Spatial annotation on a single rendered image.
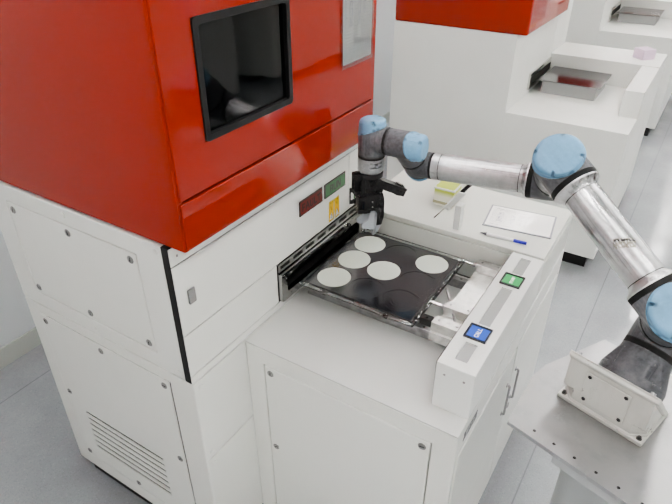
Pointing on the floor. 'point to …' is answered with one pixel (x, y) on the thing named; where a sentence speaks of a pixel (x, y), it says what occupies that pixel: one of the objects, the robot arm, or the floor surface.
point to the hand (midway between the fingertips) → (375, 230)
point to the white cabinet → (381, 432)
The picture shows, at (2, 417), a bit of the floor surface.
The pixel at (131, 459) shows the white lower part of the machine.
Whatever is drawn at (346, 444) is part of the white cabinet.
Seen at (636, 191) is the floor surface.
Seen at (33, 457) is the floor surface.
